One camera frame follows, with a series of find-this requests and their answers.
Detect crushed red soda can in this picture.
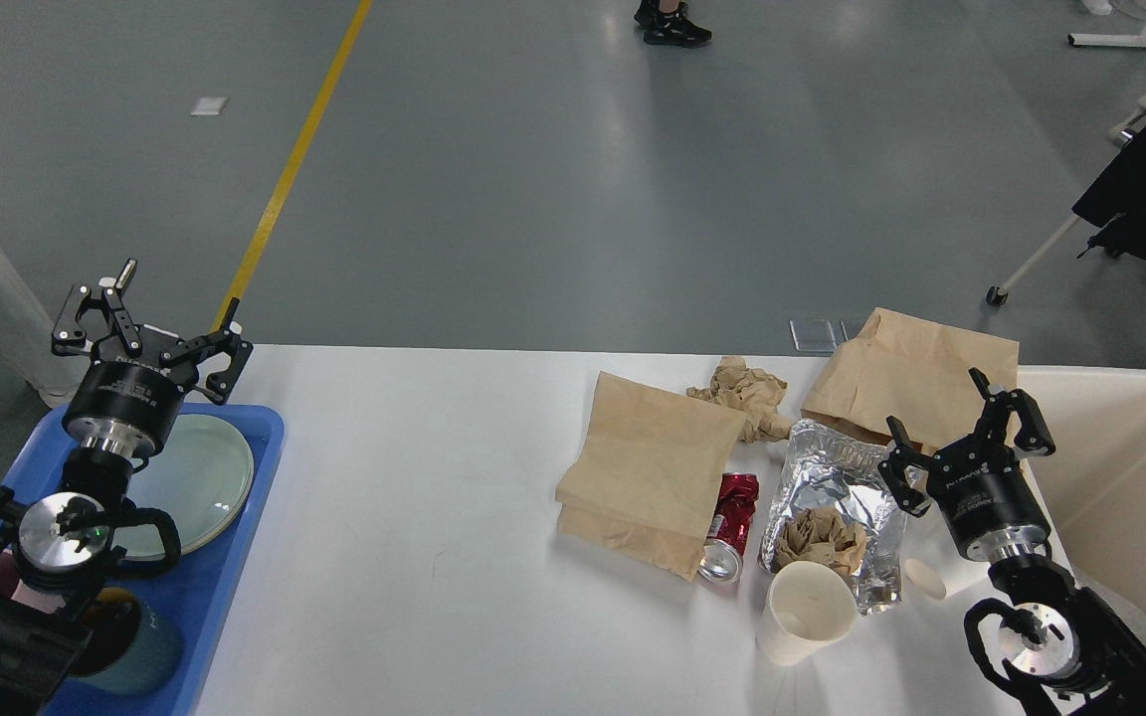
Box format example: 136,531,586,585
697,472,760,585

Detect beige plastic bin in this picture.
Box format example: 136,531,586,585
1019,365,1146,616

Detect pink plate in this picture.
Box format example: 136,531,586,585
113,497,248,562

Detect black sneakers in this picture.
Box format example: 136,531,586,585
633,1,713,49

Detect silver foil bag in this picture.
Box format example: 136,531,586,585
758,419,908,616

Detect dark teal mug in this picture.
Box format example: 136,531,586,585
69,588,183,697

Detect person in white trousers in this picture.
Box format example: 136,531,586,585
0,247,86,408

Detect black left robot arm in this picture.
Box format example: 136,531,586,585
0,260,254,715

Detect white wheeled rack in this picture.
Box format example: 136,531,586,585
987,10,1146,308

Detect crumpled paper on foil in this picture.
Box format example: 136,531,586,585
770,506,868,579

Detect pink mug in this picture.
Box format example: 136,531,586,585
0,550,65,615

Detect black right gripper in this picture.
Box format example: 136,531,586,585
877,368,1055,559

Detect green plate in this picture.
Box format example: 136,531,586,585
127,414,256,508

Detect small white paper cup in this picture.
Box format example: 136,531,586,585
903,558,949,600

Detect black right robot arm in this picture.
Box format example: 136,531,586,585
877,368,1146,715

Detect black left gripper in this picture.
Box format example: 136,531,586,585
52,259,254,459

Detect rear brown paper bag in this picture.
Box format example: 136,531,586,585
801,307,1020,453

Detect large brown paper bag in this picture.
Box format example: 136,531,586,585
555,372,746,582

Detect crumpled brown paper ball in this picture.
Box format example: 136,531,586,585
683,355,793,444

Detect blue plastic tray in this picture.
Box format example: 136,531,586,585
3,403,284,715

